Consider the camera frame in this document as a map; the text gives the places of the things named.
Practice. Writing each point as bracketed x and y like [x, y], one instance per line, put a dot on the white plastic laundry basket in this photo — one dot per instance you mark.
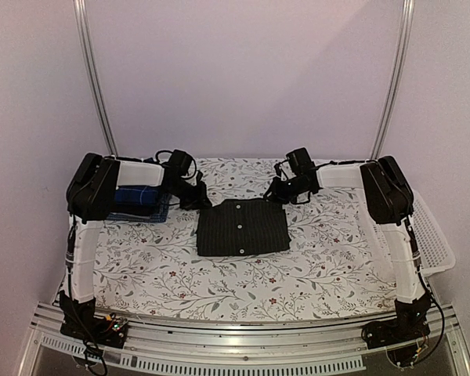
[436, 254]

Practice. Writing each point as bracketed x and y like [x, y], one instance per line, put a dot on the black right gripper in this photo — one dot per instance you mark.
[276, 194]

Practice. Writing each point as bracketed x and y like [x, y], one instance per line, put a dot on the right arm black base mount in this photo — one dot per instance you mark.
[409, 324]

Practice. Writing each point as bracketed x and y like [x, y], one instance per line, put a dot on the floral white tablecloth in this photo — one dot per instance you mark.
[154, 268]

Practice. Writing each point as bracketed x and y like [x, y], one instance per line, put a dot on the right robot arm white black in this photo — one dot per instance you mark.
[389, 202]

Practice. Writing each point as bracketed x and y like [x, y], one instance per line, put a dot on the aluminium front rail frame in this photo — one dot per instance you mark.
[160, 346]

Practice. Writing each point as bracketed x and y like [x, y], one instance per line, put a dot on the dark blue checked shirt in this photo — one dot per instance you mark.
[158, 214]

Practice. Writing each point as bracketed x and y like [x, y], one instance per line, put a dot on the black pinstriped long sleeve shirt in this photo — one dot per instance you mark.
[237, 228]

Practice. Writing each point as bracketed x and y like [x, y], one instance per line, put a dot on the left aluminium frame post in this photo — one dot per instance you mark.
[82, 21]

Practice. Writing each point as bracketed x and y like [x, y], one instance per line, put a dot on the aluminium frame post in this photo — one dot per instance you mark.
[82, 21]
[402, 45]

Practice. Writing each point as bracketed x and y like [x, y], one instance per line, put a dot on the blue plaid shirt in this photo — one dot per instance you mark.
[138, 183]

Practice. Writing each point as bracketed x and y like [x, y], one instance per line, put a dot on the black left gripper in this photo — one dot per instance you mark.
[201, 201]

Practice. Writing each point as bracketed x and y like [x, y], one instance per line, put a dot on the right aluminium frame post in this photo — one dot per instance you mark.
[402, 45]

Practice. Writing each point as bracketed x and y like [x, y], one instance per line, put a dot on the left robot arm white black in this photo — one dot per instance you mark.
[90, 197]

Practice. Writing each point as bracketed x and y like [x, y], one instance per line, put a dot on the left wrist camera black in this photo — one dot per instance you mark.
[179, 163]

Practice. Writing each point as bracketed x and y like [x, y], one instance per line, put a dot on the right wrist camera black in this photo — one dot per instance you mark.
[299, 162]

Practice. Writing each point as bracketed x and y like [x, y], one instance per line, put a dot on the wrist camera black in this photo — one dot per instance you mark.
[299, 162]
[179, 163]

